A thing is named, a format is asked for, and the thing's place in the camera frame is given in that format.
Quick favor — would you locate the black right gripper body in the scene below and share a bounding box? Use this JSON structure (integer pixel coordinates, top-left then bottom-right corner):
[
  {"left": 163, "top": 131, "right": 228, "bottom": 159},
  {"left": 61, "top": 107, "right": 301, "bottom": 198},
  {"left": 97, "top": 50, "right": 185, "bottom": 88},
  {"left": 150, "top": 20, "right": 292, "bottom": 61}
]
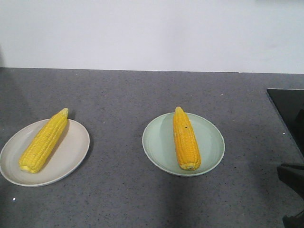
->
[{"left": 276, "top": 163, "right": 304, "bottom": 228}]

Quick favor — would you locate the yellow corn cob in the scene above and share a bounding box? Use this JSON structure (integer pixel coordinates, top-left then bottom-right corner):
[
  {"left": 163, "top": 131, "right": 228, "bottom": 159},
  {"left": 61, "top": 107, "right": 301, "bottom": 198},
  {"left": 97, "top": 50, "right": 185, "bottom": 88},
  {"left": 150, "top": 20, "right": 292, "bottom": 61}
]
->
[
  {"left": 19, "top": 108, "right": 68, "bottom": 173},
  {"left": 173, "top": 106, "right": 201, "bottom": 171}
]

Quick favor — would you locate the black induction cooktop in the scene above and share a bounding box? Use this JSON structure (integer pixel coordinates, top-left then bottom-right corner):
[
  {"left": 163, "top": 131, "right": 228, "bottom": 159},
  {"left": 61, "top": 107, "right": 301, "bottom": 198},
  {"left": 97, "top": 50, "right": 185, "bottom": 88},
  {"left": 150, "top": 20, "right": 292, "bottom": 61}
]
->
[{"left": 266, "top": 88, "right": 304, "bottom": 161}]

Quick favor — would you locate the mint green round plate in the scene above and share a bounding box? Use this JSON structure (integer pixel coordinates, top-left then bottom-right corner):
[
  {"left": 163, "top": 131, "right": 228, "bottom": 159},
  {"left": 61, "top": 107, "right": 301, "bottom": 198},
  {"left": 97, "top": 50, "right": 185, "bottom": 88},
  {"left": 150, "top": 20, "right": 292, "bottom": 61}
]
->
[{"left": 142, "top": 113, "right": 225, "bottom": 177}]

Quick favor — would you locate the white round plate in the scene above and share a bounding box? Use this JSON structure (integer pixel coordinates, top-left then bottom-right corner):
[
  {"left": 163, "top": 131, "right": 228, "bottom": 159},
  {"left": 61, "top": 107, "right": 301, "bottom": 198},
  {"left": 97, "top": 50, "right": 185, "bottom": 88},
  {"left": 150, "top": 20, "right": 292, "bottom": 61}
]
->
[{"left": 0, "top": 119, "right": 90, "bottom": 187}]

